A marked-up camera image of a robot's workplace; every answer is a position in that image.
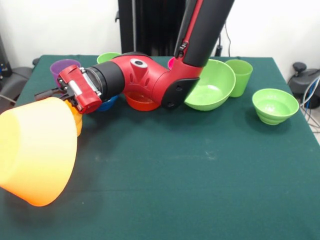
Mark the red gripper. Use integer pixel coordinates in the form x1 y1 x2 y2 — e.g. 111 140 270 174
34 64 103 115

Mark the yellow ribbed cup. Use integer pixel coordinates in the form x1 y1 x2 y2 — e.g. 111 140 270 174
65 99 83 137

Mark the large orange bowl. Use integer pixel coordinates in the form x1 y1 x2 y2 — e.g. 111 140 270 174
0 96 78 208

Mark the red bowl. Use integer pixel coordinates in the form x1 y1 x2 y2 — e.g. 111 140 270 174
124 91 161 112

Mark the purple cup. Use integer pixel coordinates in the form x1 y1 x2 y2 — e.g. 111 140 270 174
50 58 81 88

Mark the black chair base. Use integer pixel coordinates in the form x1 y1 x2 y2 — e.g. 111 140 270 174
287 61 320 110
0 32 41 101

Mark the blue ribbed bowl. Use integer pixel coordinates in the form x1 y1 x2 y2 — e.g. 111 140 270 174
96 94 120 113

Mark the green ribbed cup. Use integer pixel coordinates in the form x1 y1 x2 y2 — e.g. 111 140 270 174
96 51 122 65

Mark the dark green tablecloth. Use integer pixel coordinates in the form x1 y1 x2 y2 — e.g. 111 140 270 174
0 54 320 240

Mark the large green bowl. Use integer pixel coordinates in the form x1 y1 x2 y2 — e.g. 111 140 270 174
184 59 237 112

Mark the green smooth cup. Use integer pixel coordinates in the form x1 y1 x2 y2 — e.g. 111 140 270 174
224 59 254 98

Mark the small green ribbed bowl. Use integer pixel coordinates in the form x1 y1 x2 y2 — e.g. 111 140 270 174
251 88 300 126

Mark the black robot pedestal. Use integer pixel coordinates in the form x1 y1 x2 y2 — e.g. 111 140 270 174
115 0 191 57

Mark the black wall cable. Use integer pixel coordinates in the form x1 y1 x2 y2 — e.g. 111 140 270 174
214 23 232 58

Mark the tangle of floor cables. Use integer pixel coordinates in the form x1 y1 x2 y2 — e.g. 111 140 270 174
298 74 320 131

